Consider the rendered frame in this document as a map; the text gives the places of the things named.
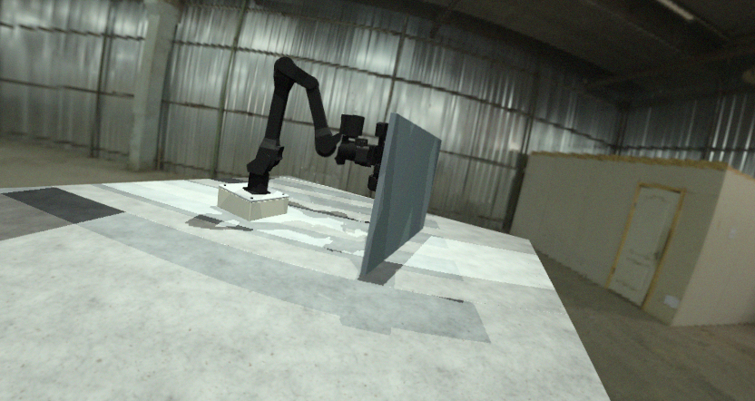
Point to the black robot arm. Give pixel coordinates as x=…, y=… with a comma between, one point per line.
x=286, y=73

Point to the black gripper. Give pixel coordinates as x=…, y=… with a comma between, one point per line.
x=375, y=155

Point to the grey flat panel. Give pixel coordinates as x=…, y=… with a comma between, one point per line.
x=403, y=190

